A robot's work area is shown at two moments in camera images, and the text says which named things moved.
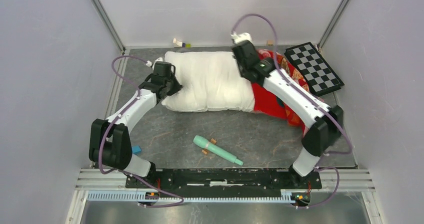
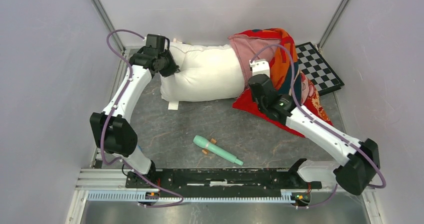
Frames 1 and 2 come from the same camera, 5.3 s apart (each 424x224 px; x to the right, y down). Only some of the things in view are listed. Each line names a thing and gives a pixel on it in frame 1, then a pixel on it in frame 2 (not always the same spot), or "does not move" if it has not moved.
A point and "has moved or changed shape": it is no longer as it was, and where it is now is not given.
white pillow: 210,81 has moved or changed shape
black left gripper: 178,85 to 173,68
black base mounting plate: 225,180 does not move
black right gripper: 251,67 to 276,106
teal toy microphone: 203,142 does not move
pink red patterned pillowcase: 268,103 has moved or changed shape
